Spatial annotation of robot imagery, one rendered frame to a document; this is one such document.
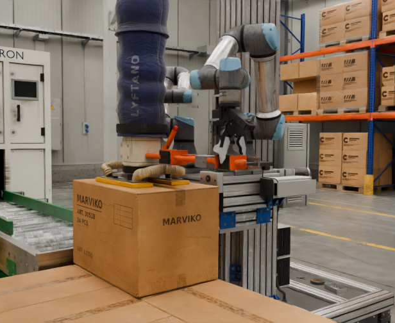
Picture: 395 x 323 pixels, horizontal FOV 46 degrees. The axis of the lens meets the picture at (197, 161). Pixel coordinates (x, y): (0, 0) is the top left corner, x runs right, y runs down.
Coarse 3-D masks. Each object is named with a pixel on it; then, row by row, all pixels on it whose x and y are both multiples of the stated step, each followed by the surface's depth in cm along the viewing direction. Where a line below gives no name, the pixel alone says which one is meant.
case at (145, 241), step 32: (96, 192) 200; (128, 192) 178; (160, 192) 179; (192, 192) 188; (96, 224) 201; (128, 224) 179; (160, 224) 179; (192, 224) 189; (96, 256) 202; (128, 256) 179; (160, 256) 180; (192, 256) 190; (128, 288) 180; (160, 288) 181
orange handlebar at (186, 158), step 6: (150, 156) 196; (156, 156) 192; (174, 156) 182; (180, 156) 180; (186, 156) 177; (192, 156) 174; (186, 162) 176; (192, 162) 177; (210, 162) 165; (234, 162) 156; (240, 162) 155; (246, 162) 157
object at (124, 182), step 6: (132, 174) 196; (96, 180) 212; (102, 180) 207; (108, 180) 203; (114, 180) 200; (120, 180) 197; (126, 180) 196; (126, 186) 190; (132, 186) 186; (138, 186) 188; (144, 186) 190; (150, 186) 192
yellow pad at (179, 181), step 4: (168, 176) 207; (148, 180) 212; (152, 180) 210; (156, 180) 207; (160, 180) 205; (164, 180) 203; (168, 180) 202; (172, 180) 201; (176, 180) 203; (180, 180) 203; (184, 180) 203; (188, 180) 204; (164, 184) 202; (168, 184) 200; (172, 184) 198; (176, 184) 200; (180, 184) 201; (184, 184) 202; (188, 184) 204
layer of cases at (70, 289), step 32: (0, 288) 186; (32, 288) 186; (64, 288) 187; (96, 288) 187; (192, 288) 187; (224, 288) 188; (0, 320) 154; (32, 320) 154; (64, 320) 155; (96, 320) 155; (128, 320) 155; (160, 320) 155; (192, 320) 155; (224, 320) 155; (256, 320) 155; (288, 320) 156; (320, 320) 156
